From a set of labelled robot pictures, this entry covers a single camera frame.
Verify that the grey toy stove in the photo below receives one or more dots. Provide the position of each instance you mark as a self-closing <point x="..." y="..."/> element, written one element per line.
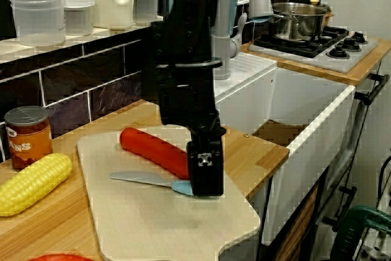
<point x="345" y="62"/>

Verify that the wooden stove countertop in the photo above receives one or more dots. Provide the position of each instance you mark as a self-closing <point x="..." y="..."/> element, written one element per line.
<point x="305" y="68"/>

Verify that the red toy sausage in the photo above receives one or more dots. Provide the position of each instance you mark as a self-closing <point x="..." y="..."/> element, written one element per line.
<point x="146" y="148"/>

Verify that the red plate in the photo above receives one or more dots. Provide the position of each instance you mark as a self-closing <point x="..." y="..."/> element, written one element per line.
<point x="61" y="258"/>

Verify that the yellow toy corn cob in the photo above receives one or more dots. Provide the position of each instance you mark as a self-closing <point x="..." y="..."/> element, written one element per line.
<point x="30" y="184"/>

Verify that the orange bean can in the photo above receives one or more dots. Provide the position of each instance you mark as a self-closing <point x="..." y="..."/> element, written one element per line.
<point x="27" y="145"/>

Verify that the grey toy faucet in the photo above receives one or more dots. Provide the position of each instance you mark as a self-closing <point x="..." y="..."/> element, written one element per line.
<point x="224" y="44"/>

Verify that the clear container white lid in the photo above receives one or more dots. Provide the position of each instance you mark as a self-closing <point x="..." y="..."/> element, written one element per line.
<point x="145" y="1"/>
<point x="78" y="13"/>

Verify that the green clamp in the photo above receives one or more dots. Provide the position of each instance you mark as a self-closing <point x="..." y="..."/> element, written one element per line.
<point x="357" y="230"/>

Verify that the white toy sink unit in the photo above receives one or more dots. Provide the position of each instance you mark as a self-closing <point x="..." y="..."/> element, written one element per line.
<point x="305" y="96"/>

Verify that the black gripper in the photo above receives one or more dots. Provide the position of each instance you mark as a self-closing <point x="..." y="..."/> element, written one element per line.
<point x="186" y="102"/>

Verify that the black stove knob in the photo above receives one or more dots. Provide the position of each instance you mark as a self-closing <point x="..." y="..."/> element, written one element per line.
<point x="360" y="38"/>
<point x="350" y="44"/>
<point x="337" y="52"/>

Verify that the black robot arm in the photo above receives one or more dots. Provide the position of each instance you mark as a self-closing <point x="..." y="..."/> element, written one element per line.
<point x="189" y="28"/>

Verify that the clear lidless plastic container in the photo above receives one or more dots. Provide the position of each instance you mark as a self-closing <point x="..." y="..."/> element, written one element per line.
<point x="36" y="19"/>

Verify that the steel cooking pot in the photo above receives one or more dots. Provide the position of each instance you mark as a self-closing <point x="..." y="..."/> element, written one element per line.
<point x="299" y="22"/>

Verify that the light wooden cutting board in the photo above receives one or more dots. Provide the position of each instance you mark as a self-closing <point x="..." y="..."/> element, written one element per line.
<point x="168" y="227"/>

